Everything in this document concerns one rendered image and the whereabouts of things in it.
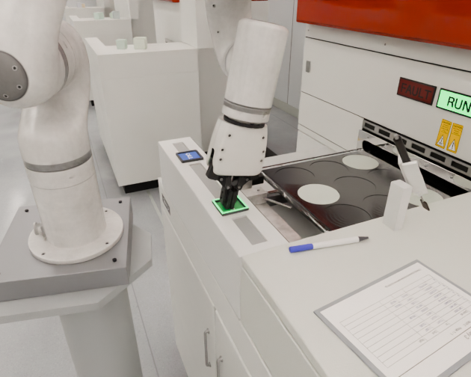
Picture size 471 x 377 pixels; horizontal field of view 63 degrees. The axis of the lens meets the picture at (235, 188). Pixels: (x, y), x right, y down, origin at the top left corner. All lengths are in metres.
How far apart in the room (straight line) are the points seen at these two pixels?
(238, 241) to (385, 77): 0.72
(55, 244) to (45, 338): 1.12
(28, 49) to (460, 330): 0.68
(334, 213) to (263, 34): 0.43
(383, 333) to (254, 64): 0.42
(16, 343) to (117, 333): 1.03
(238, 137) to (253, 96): 0.08
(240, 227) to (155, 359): 1.11
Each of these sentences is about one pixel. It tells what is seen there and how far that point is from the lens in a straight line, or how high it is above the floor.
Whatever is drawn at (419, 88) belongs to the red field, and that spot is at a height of 1.11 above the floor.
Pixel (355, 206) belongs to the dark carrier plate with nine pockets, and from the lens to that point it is 0.91.
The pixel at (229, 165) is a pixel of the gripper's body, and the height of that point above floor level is 1.06.
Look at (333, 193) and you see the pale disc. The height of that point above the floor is 0.90.
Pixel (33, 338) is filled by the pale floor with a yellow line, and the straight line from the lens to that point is 1.96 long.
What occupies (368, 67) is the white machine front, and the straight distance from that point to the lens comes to 1.25.
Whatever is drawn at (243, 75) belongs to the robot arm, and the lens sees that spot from 0.64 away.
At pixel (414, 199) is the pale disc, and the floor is 0.90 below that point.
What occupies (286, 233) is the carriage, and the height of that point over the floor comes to 0.88.
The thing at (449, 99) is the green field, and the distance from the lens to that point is 1.06.
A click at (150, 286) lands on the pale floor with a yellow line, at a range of 2.03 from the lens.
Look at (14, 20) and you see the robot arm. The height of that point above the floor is 1.30.
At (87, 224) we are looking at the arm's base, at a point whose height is 0.93.
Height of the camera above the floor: 1.35
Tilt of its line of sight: 29 degrees down
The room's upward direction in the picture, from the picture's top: straight up
